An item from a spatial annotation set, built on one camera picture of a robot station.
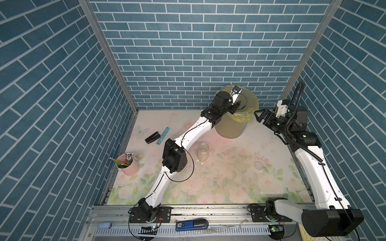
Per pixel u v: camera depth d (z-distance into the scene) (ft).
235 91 2.36
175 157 1.87
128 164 2.66
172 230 2.31
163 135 3.43
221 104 2.20
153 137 3.34
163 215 2.42
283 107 2.10
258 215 2.42
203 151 3.01
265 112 2.10
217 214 2.47
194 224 2.19
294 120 1.70
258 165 3.01
